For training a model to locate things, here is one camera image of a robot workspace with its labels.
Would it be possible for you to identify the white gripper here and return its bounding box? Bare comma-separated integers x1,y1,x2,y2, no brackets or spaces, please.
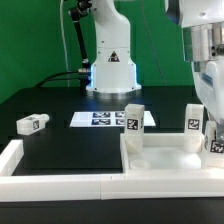
192,60,224,124

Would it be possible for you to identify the white square table top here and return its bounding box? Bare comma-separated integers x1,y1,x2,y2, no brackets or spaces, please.
121,133,224,172

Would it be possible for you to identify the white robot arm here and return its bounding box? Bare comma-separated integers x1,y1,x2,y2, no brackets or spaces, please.
69,0,224,125

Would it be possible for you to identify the white sheet with markers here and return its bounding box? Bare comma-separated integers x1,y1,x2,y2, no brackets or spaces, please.
69,110,157,128

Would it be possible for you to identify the white U-shaped fence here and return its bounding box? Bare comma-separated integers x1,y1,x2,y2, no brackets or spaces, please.
0,140,224,202

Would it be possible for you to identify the black cable bundle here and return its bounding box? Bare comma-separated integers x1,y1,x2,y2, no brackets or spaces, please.
34,6,92,89

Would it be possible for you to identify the white thin cable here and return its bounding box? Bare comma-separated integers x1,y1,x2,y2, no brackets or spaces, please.
59,0,71,88

